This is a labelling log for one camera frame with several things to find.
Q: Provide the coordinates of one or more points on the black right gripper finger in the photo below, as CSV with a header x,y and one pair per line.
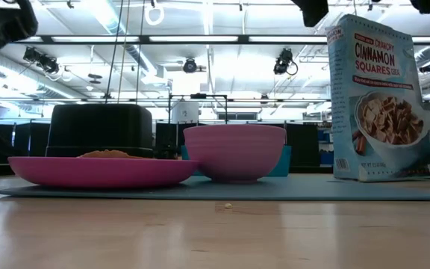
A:
x,y
312,11

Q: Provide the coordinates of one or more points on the black background metal frame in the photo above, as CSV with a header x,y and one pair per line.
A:
x,y
198,96

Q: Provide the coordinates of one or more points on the brown toast slice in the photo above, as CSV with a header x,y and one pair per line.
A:
x,y
110,154

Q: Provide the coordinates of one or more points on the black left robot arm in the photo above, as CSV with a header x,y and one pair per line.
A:
x,y
6,26

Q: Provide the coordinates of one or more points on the pink plastic plate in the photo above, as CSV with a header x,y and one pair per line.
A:
x,y
103,172

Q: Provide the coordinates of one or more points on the pink plastic bowl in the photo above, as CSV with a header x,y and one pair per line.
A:
x,y
233,153

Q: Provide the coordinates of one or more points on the black toaster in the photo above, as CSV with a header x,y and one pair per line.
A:
x,y
99,127

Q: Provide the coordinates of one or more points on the blue plastic tray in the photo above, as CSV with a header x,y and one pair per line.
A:
x,y
284,160

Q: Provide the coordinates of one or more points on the small cereal crumb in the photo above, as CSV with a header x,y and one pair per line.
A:
x,y
228,205

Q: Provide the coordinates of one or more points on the light blue cinnamon cereal box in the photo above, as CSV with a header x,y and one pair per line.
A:
x,y
379,119

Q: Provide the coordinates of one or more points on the blue-grey placemat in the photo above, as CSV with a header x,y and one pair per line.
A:
x,y
312,188

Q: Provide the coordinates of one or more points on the black aluminium rig frame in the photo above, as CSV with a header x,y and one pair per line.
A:
x,y
144,39

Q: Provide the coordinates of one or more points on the black ceiling spotlight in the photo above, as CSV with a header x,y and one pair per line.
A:
x,y
283,61
43,61
190,65

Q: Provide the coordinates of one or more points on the white cylindrical tank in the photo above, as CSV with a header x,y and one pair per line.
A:
x,y
185,112

